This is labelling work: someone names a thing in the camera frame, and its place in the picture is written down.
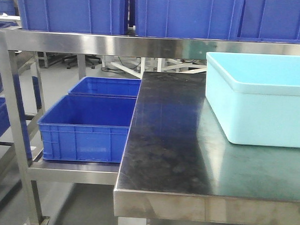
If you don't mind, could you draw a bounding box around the blue crate rear lower shelf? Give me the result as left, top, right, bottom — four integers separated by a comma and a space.
68, 77, 141, 98

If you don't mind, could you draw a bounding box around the stainless steel shelf frame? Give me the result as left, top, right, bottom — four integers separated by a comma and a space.
0, 28, 300, 225

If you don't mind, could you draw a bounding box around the stainless steel work table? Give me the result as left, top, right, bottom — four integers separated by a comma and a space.
113, 72, 300, 225

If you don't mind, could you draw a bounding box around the large blue crate top middle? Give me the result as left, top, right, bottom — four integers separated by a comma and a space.
135, 0, 245, 40

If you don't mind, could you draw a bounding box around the large blue crate top right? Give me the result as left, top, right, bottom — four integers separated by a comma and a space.
238, 0, 300, 43

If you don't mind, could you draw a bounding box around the blue crate front lower shelf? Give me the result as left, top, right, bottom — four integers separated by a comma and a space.
38, 95, 136, 163

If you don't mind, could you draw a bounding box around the large blue crate top left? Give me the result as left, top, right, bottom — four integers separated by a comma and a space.
17, 0, 128, 35

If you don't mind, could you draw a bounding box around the large blue crate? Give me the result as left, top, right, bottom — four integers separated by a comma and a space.
17, 0, 128, 35
135, 0, 245, 40
238, 0, 300, 43

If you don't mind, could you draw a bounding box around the blue crate shelf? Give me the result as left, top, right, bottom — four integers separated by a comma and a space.
38, 95, 136, 163
68, 77, 141, 98

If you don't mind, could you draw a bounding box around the light blue plastic tub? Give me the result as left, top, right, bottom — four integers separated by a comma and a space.
205, 52, 300, 148

